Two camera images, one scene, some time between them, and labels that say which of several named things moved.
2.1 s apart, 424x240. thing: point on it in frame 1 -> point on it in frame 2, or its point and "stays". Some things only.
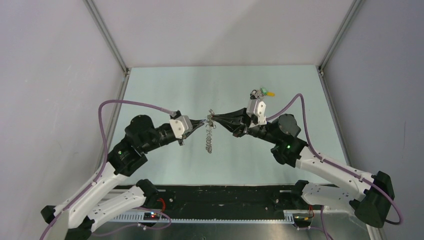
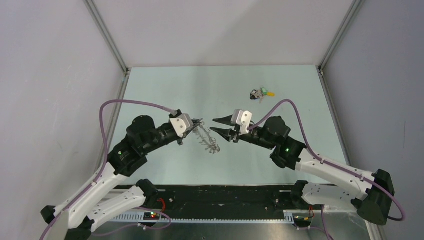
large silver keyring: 209,126 -> 209,143
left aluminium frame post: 92,9 stays
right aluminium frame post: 353,12 stays
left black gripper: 195,124 stays
